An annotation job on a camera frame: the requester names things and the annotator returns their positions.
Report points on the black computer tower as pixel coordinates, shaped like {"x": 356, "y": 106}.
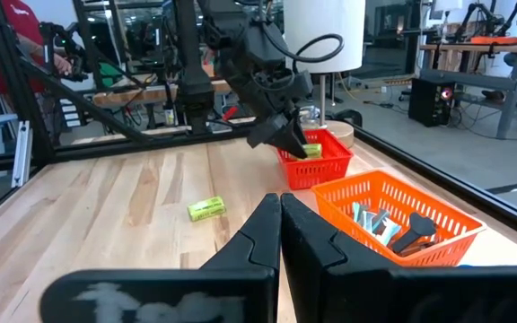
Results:
{"x": 429, "y": 103}

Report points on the black background robot arm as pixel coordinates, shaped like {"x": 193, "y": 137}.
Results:
{"x": 478, "y": 13}

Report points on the wooden top workbench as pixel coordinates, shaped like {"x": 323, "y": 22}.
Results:
{"x": 151, "y": 94}

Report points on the white fabric lampshade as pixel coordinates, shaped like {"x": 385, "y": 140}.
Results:
{"x": 326, "y": 18}

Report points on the person's hand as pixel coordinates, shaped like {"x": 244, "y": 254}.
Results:
{"x": 62, "y": 64}

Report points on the yellow-green packet on table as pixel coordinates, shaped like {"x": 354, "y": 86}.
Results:
{"x": 207, "y": 208}

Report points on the grey metal workbench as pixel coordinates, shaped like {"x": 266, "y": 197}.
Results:
{"x": 510, "y": 81}

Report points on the person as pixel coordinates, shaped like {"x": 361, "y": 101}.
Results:
{"x": 20, "y": 18}

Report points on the red plastic basket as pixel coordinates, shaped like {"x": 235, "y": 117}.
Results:
{"x": 317, "y": 172}

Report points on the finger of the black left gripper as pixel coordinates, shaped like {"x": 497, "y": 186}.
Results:
{"x": 265, "y": 132}
{"x": 293, "y": 141}

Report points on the round wooden lamp base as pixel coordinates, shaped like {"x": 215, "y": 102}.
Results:
{"x": 341, "y": 133}

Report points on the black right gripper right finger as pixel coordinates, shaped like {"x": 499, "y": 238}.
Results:
{"x": 330, "y": 287}

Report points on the metal lamp pole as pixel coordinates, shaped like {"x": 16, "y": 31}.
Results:
{"x": 322, "y": 98}

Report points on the grey metal bracket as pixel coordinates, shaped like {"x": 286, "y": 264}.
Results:
{"x": 21, "y": 152}

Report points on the green object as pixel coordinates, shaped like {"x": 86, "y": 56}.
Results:
{"x": 110, "y": 74}

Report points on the orange plastic basket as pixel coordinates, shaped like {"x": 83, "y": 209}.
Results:
{"x": 344, "y": 220}

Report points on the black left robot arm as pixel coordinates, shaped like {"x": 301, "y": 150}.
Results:
{"x": 193, "y": 67}

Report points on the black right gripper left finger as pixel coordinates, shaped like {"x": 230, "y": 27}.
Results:
{"x": 249, "y": 291}

